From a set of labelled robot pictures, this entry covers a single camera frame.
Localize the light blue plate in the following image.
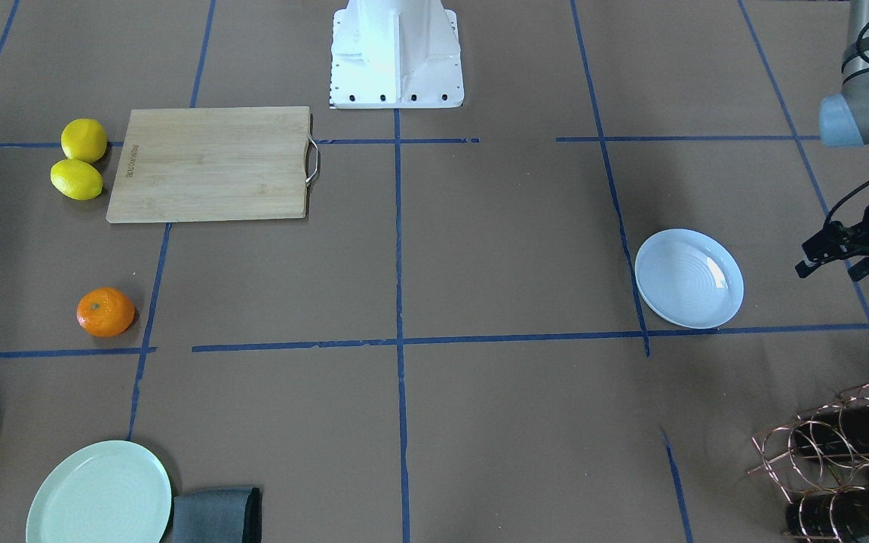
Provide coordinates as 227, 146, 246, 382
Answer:
634, 229, 745, 330

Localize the light green plate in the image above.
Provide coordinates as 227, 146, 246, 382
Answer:
25, 440, 173, 542

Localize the dark wine bottle upper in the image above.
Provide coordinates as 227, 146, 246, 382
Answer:
794, 405, 869, 460

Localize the dark wine bottle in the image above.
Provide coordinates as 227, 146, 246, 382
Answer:
785, 489, 869, 542
794, 405, 869, 460

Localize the dark wine bottle lower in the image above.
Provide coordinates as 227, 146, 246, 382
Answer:
785, 489, 869, 542

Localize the bamboo cutting board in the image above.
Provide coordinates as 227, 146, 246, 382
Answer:
106, 106, 320, 224

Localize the folded grey cloth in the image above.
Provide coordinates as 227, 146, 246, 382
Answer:
171, 486, 262, 542

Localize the orange fruit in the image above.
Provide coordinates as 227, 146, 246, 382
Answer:
76, 287, 136, 338

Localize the upper yellow lemon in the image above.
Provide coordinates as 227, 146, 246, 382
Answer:
60, 119, 108, 164

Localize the yellow lemon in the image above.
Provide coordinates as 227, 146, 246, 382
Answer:
60, 119, 108, 164
51, 158, 104, 201

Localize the lower yellow lemon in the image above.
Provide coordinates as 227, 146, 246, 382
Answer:
51, 158, 104, 201

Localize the copper wire bottle rack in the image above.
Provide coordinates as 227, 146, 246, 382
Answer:
751, 382, 869, 542

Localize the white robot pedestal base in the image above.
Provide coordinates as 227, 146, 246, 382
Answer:
329, 1, 465, 109

